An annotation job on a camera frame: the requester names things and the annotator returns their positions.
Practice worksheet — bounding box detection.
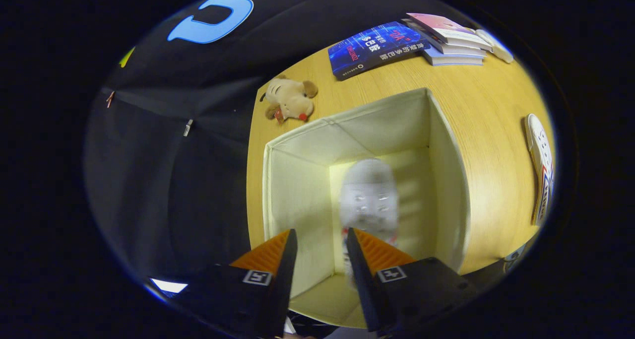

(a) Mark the white striped canvas shoe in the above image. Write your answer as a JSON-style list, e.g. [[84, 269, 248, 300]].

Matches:
[[339, 158, 400, 287], [524, 113, 554, 226]]

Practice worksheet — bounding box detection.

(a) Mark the dark blue book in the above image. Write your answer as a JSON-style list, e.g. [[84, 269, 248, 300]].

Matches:
[[327, 21, 431, 81]]

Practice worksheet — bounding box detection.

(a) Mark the white paperback book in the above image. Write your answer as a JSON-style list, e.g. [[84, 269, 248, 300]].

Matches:
[[401, 18, 488, 58]]

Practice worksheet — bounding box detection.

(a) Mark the tan plush dog toy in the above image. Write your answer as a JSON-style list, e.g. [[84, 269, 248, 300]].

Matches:
[[259, 75, 318, 125]]

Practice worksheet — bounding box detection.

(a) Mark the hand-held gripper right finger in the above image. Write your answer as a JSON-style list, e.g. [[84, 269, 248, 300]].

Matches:
[[346, 228, 481, 336]]

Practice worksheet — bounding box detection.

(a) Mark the beige fabric storage box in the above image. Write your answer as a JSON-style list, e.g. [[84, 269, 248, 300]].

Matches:
[[262, 87, 471, 329]]

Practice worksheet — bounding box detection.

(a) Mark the computer monitor screen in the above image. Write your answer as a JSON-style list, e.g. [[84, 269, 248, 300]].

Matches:
[[149, 278, 189, 295]]

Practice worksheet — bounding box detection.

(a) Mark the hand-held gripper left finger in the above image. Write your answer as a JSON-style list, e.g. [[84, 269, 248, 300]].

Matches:
[[171, 229, 298, 339]]

